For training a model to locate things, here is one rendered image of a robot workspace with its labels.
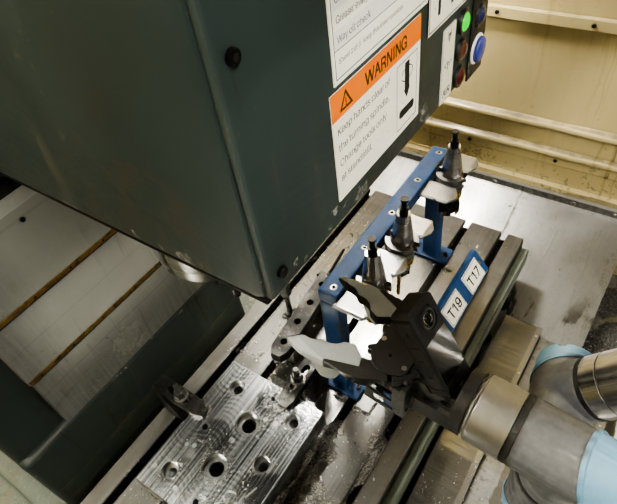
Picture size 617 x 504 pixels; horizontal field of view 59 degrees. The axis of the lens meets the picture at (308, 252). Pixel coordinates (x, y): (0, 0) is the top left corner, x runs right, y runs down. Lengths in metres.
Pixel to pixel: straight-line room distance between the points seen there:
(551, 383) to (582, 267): 0.96
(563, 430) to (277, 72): 0.41
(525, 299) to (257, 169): 1.31
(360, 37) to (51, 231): 0.77
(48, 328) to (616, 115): 1.37
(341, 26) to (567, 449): 0.41
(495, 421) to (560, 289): 1.08
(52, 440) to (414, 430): 0.80
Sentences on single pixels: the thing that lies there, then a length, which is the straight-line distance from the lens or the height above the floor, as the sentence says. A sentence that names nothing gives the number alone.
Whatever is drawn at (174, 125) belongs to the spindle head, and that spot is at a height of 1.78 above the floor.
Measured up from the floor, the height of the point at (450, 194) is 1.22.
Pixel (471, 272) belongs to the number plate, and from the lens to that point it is 1.36.
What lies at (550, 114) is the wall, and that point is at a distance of 1.58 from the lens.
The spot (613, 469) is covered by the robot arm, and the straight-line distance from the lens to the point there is 0.58.
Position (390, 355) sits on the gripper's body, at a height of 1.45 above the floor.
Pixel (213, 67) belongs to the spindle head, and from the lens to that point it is 0.32.
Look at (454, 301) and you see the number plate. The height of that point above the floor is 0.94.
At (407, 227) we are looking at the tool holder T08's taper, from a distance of 0.99.
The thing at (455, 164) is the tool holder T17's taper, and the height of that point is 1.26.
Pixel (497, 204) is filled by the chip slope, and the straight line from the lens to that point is 1.72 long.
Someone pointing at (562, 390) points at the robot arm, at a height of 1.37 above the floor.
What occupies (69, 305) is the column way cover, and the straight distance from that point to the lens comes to 1.18.
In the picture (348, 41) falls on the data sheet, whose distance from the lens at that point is 0.43.
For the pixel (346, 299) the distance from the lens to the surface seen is 0.95.
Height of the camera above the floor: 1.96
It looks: 46 degrees down
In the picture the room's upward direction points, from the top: 10 degrees counter-clockwise
